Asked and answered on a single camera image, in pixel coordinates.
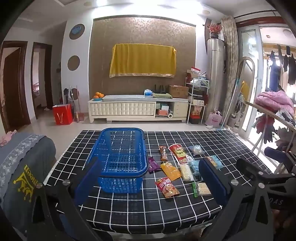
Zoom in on clothes drying rack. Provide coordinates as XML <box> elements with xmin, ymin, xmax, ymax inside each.
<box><xmin>245</xmin><ymin>101</ymin><xmax>296</xmax><ymax>163</ymax></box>

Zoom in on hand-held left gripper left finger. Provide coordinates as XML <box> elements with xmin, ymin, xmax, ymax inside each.
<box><xmin>28</xmin><ymin>157</ymin><xmax>104</xmax><ymax>241</ymax></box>

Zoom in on hanging dark clothes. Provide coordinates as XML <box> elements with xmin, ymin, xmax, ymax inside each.
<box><xmin>266</xmin><ymin>45</ymin><xmax>296</xmax><ymax>91</ymax></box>

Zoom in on broom with dustpan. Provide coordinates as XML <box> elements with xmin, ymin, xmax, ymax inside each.
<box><xmin>69</xmin><ymin>86</ymin><xmax>85</xmax><ymax>123</ymax></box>

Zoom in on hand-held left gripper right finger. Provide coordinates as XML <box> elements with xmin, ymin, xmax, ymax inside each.
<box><xmin>196</xmin><ymin>158</ymin><xmax>278</xmax><ymax>241</ymax></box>

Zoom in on brown cardboard box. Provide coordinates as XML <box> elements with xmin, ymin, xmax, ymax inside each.
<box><xmin>168</xmin><ymin>85</ymin><xmax>189</xmax><ymax>99</ymax></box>

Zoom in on beige curtain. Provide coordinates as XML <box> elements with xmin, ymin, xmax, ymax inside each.
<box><xmin>221</xmin><ymin>16</ymin><xmax>242</xmax><ymax>128</ymax></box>

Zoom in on black white-grid tablecloth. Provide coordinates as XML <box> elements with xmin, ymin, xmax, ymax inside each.
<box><xmin>44</xmin><ymin>130</ymin><xmax>273</xmax><ymax>234</ymax></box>

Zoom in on dark wooden doorway frame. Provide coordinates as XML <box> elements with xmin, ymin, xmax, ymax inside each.
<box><xmin>31</xmin><ymin>42</ymin><xmax>54</xmax><ymax>110</ymax></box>

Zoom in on vase with red flowers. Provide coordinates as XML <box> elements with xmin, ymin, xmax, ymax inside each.
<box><xmin>207</xmin><ymin>23</ymin><xmax>223</xmax><ymax>39</ymax></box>

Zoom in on standing silver air conditioner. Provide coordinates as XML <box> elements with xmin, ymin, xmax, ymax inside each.
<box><xmin>206</xmin><ymin>38</ymin><xmax>226</xmax><ymax>126</ymax></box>

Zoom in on purple snack packet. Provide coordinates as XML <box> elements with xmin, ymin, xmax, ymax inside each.
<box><xmin>148</xmin><ymin>157</ymin><xmax>158</xmax><ymax>174</ymax></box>

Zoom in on green-edged cracker packet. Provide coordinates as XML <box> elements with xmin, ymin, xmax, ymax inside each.
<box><xmin>192</xmin><ymin>182</ymin><xmax>211</xmax><ymax>197</ymax></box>

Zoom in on light blue snack packet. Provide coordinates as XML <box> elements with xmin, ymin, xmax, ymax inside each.
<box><xmin>188</xmin><ymin>160</ymin><xmax>204</xmax><ymax>181</ymax></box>

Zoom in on orange snack pouch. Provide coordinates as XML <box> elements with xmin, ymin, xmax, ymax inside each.
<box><xmin>160</xmin><ymin>162</ymin><xmax>181</xmax><ymax>181</ymax></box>

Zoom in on pink shopping bag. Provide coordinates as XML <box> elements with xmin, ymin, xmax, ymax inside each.
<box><xmin>205</xmin><ymin>111</ymin><xmax>223</xmax><ymax>128</ymax></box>

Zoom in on orange twisted snack packet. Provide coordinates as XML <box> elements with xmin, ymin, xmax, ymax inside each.
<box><xmin>159</xmin><ymin>146</ymin><xmax>169</xmax><ymax>162</ymax></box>

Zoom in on blue plastic basket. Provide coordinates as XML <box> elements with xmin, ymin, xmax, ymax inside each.
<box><xmin>84</xmin><ymin>128</ymin><xmax>149</xmax><ymax>194</ymax></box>

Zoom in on dark wooden door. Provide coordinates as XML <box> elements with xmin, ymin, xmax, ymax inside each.
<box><xmin>0</xmin><ymin>41</ymin><xmax>31</xmax><ymax>132</ymax></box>

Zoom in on red gift bag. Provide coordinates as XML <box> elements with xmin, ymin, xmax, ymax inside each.
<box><xmin>52</xmin><ymin>104</ymin><xmax>74</xmax><ymax>126</ymax></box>

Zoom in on plain round wall decor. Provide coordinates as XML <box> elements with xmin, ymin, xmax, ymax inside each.
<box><xmin>67</xmin><ymin>55</ymin><xmax>80</xmax><ymax>71</ymax></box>

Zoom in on pink cloth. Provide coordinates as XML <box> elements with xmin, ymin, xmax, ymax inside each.
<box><xmin>0</xmin><ymin>130</ymin><xmax>17</xmax><ymax>147</ymax></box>

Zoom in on white metal shelf rack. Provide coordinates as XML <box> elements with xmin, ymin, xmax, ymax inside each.
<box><xmin>187</xmin><ymin>79</ymin><xmax>210</xmax><ymax>124</ymax></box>

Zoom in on cream cracker packet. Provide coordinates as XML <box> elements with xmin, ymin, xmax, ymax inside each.
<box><xmin>180</xmin><ymin>164</ymin><xmax>194</xmax><ymax>181</ymax></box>

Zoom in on small clear snack packet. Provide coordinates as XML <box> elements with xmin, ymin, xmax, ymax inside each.
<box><xmin>189</xmin><ymin>145</ymin><xmax>205</xmax><ymax>156</ymax></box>

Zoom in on white tv cabinet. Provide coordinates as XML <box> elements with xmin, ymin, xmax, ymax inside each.
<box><xmin>87</xmin><ymin>95</ymin><xmax>189</xmax><ymax>123</ymax></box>

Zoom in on pink quilt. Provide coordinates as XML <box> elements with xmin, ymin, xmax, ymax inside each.
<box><xmin>254</xmin><ymin>90</ymin><xmax>295</xmax><ymax>114</ymax></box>

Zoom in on round wall decor blue centre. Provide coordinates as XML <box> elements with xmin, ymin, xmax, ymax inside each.
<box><xmin>69</xmin><ymin>24</ymin><xmax>85</xmax><ymax>40</ymax></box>

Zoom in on blue orange snack packet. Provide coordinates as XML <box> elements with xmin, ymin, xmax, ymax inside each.
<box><xmin>207</xmin><ymin>156</ymin><xmax>224</xmax><ymax>169</ymax></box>

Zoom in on red snack pouch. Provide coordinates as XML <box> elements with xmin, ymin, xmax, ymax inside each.
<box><xmin>155</xmin><ymin>177</ymin><xmax>180</xmax><ymax>198</ymax></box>

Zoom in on red yellow white-edged snack packet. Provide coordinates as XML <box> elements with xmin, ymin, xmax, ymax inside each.
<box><xmin>168</xmin><ymin>144</ymin><xmax>193</xmax><ymax>164</ymax></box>

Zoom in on yellow cloth over television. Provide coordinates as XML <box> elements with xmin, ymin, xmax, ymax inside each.
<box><xmin>109</xmin><ymin>43</ymin><xmax>177</xmax><ymax>79</ymax></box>

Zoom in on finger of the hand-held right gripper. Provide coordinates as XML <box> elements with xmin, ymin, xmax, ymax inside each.
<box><xmin>264</xmin><ymin>146</ymin><xmax>296</xmax><ymax>168</ymax></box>
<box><xmin>235</xmin><ymin>158</ymin><xmax>292</xmax><ymax>186</ymax></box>

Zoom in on grey sofa cover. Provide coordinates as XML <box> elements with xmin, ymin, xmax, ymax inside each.
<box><xmin>0</xmin><ymin>132</ymin><xmax>57</xmax><ymax>232</ymax></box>

